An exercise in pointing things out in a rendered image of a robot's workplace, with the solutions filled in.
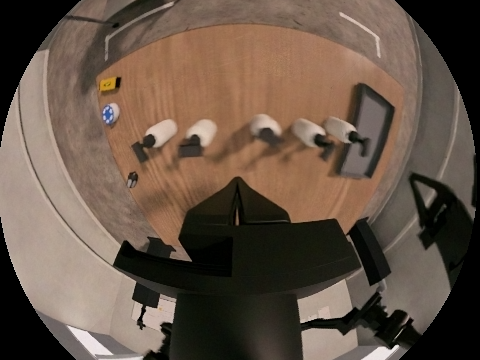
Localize yellow spirit level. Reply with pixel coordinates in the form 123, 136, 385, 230
100, 76, 123, 90

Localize white pump bottle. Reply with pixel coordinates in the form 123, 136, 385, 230
254, 114, 287, 150
181, 119, 218, 158
296, 119, 342, 164
133, 119, 179, 164
328, 117, 373, 158

